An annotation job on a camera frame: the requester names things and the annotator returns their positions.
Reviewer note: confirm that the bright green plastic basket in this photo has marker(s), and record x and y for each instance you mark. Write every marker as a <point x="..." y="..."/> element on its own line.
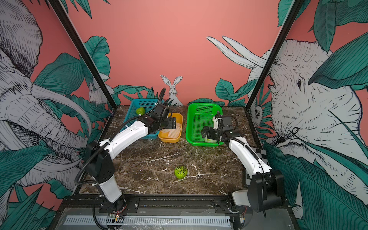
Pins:
<point x="198" y="116"/>

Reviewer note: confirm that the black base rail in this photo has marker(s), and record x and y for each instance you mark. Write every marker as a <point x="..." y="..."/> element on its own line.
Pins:
<point x="221" y="204"/>

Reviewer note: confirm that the black white checkerboard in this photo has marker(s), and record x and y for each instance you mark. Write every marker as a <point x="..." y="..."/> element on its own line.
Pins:
<point x="258" y="152"/>

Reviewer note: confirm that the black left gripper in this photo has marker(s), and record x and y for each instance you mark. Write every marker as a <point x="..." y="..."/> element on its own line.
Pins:
<point x="172" y="121"/>

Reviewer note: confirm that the green custard apple back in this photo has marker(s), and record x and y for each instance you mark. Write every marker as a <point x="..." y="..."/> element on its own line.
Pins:
<point x="140" y="111"/>

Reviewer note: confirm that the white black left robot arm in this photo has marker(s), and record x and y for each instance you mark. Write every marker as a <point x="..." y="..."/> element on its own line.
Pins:
<point x="98" y="168"/>

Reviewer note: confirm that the white foam net sleeve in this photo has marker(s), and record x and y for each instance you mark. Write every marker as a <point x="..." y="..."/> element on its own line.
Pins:
<point x="209" y="140"/>

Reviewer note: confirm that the white foam net in tub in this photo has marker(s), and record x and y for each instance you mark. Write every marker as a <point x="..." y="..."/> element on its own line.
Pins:
<point x="172" y="133"/>

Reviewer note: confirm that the green custard apple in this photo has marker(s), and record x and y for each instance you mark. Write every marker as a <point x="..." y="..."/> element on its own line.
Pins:
<point x="181" y="172"/>
<point x="140" y="111"/>

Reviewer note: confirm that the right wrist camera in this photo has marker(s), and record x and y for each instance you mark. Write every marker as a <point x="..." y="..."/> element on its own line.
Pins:
<point x="216" y="122"/>

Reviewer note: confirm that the teal plastic basket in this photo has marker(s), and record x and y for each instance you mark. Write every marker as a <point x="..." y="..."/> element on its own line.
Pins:
<point x="147" y="104"/>

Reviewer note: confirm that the black frame post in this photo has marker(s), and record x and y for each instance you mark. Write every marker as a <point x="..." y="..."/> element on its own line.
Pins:
<point x="291" y="16"/>
<point x="76" y="39"/>

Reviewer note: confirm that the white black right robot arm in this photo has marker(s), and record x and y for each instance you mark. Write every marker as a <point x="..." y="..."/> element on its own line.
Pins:
<point x="266" y="189"/>

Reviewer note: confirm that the black right frame post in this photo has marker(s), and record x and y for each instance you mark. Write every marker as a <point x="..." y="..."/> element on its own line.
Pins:
<point x="291" y="16"/>

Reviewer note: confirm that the yellow plastic tub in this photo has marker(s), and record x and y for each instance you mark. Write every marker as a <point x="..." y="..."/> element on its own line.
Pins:
<point x="179" y="122"/>

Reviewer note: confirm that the black left frame post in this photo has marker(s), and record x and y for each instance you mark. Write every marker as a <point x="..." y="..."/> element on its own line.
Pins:
<point x="76" y="39"/>

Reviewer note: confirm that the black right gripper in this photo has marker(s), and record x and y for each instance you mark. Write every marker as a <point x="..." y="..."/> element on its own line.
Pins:
<point x="211" y="131"/>

